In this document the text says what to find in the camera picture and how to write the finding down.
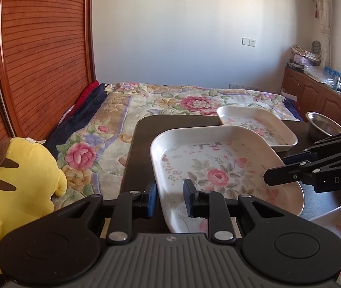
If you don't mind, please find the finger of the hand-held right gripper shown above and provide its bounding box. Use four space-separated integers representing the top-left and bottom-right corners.
281 125 341 166
263 146 341 187

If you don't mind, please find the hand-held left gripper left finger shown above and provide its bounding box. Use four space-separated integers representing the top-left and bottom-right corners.
68 182 159 245

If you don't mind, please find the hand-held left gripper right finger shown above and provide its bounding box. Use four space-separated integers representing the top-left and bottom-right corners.
183 179 282 244

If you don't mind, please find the large floral white plate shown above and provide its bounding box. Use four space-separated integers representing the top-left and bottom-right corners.
150 125 305 234

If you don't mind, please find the small floral white plate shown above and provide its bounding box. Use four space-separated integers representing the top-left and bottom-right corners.
216 106 298 152

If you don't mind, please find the stainless steel bowl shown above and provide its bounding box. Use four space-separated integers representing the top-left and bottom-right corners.
305 112 341 140

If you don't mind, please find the wooden cabinet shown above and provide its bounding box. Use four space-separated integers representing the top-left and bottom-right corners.
280 65 341 133

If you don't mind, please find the clear plastic bag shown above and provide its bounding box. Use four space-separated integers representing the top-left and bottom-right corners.
304 66 334 85

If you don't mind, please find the floral blanket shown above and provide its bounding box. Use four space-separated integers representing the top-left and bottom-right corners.
46 82 295 211

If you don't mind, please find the stack of boxes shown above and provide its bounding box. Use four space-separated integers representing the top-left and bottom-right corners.
287 45 322 73

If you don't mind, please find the dark blue blanket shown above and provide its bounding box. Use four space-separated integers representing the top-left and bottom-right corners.
44 83 111 154

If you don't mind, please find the red knitted cloth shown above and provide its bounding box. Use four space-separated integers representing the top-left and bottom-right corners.
68 80 99 115

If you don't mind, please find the yellow plush toy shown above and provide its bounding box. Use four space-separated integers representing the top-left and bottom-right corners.
0 137 68 275

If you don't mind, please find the white wall outlet strip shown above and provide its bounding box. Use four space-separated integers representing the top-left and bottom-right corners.
229 83 260 91

